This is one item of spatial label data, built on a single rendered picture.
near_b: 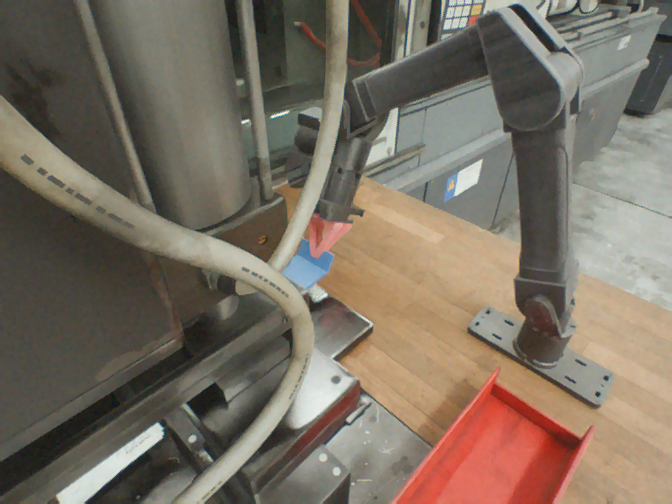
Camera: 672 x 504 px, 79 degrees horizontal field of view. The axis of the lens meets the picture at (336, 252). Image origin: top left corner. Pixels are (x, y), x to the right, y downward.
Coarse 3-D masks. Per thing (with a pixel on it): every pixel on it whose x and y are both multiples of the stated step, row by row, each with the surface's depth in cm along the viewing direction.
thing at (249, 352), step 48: (192, 336) 28; (240, 336) 28; (288, 336) 33; (144, 384) 27; (192, 384) 27; (240, 384) 29; (336, 384) 30; (48, 432) 24; (96, 432) 23; (240, 432) 27; (288, 432) 27; (0, 480) 22; (48, 480) 22; (240, 480) 27
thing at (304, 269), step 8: (304, 240) 69; (304, 248) 69; (296, 256) 70; (304, 256) 69; (312, 256) 68; (320, 256) 67; (328, 256) 66; (296, 264) 68; (304, 264) 68; (312, 264) 68; (320, 264) 67; (328, 264) 66; (288, 272) 66; (296, 272) 66; (304, 272) 66; (312, 272) 66; (320, 272) 66; (328, 272) 67; (296, 280) 65; (304, 280) 65; (312, 280) 65
